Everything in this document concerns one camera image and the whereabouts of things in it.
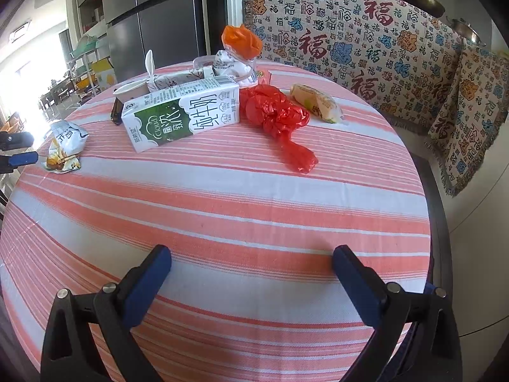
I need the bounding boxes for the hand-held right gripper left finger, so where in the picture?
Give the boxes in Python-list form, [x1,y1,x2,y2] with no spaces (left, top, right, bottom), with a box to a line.
[40,244,172,382]

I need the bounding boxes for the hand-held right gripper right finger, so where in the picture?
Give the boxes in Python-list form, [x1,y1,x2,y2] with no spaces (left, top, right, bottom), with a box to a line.
[333,245,464,382]

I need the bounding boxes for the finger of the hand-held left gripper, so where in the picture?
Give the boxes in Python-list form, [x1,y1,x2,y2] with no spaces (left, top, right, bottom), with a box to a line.
[0,132,33,150]
[0,151,39,173]

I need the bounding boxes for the white yellow snack packet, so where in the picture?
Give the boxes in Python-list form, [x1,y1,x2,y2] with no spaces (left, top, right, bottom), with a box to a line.
[45,119,90,173]

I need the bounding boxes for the small black object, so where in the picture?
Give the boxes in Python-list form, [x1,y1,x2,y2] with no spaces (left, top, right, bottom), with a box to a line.
[110,97,124,126]

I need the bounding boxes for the paper cup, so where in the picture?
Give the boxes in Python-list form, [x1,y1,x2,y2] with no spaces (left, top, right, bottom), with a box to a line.
[113,81,154,104]

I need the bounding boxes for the green white milk carton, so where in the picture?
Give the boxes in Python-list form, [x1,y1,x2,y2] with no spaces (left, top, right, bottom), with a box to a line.
[121,76,241,154]

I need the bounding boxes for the yellow bread packet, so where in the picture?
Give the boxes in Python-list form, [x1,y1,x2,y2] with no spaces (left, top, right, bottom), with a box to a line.
[289,83,343,125]

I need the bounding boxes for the red plastic bag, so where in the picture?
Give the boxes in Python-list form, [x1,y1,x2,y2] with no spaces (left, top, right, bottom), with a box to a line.
[239,85,319,175]

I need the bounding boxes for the white printed plastic bag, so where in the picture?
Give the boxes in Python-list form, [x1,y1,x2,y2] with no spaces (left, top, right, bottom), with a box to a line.
[213,50,259,88]

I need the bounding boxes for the orange plastic bag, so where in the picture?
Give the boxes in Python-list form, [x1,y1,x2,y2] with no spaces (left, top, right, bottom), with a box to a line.
[221,25,262,60]

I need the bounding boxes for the ceiling air vent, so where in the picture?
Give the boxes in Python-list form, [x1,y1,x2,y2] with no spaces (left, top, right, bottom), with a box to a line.
[8,20,32,42]

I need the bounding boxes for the yellow cardboard box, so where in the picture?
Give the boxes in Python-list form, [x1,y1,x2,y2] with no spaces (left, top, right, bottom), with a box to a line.
[93,59,114,90]

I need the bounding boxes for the green shelf rack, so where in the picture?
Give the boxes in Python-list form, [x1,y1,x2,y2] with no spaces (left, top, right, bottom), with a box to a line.
[66,34,114,96]

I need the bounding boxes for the floral tissue pack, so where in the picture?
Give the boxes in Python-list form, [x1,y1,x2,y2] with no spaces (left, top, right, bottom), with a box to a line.
[153,67,215,90]

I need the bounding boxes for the grey refrigerator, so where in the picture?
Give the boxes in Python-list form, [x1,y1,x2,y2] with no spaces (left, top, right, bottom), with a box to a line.
[102,0,207,84]

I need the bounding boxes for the large printed blanket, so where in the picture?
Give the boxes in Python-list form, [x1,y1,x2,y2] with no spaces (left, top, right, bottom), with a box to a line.
[242,0,466,136]

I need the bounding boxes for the steel pot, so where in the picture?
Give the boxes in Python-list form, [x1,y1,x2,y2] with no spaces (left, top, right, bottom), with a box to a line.
[447,17,486,46]

